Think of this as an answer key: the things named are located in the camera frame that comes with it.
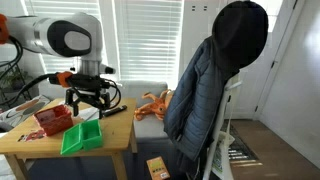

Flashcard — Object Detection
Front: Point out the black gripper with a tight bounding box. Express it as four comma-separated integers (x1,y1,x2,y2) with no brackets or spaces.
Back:
64,74,112,120

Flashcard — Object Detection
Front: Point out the green hinged plastic container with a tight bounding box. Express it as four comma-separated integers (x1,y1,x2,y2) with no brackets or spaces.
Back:
60,118,104,156

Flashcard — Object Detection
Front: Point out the white paper sheet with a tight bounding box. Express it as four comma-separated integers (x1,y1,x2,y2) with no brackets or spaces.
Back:
75,105,102,123

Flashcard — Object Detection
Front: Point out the black remote control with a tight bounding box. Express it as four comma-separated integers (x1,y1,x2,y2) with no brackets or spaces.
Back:
101,104,128,118

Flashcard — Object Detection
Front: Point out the red plastic basket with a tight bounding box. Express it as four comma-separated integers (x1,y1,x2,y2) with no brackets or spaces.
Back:
33,104,75,137

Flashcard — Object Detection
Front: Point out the light wooden table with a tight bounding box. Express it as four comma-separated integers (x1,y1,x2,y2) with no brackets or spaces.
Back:
0,97,139,180

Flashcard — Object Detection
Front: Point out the grey fabric sofa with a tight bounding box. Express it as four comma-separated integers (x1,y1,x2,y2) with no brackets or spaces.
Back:
37,79,175,180

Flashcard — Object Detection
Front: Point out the red printed card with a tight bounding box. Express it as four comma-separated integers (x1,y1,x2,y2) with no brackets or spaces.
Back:
17,128,46,143

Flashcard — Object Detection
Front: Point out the orange plush octopus toy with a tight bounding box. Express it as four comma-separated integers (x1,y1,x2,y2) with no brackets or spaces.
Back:
133,89,175,122

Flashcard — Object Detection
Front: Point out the patterned grey orange board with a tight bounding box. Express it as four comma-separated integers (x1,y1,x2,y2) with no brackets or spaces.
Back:
0,94,51,130

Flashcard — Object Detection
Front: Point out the green potted plant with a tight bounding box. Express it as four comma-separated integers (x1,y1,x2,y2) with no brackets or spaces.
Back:
0,64,32,92

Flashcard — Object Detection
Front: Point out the narrow white window blind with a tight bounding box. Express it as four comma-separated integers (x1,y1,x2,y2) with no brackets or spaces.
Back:
114,0,184,82

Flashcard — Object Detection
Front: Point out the orange cardboard box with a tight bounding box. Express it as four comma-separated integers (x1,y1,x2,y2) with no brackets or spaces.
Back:
145,156,171,180

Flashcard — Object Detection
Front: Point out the blue quilted jacket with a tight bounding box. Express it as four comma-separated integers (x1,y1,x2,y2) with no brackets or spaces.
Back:
163,34,242,175

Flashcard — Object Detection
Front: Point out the white coat rack chair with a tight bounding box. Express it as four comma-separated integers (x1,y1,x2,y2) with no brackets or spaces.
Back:
202,73,245,180

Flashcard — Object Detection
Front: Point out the white tote bag green print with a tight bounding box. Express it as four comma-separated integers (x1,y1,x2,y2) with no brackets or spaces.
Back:
211,131,236,180

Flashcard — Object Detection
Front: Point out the striped door mat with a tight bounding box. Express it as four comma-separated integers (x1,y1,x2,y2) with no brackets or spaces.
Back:
221,119,264,168

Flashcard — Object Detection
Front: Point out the black hat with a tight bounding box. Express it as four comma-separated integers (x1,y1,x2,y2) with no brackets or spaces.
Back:
211,0,270,80

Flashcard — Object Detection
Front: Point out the white door with window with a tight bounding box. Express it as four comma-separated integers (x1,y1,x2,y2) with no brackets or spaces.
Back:
229,0,303,122

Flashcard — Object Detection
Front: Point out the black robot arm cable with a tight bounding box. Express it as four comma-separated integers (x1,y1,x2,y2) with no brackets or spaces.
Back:
0,35,73,105

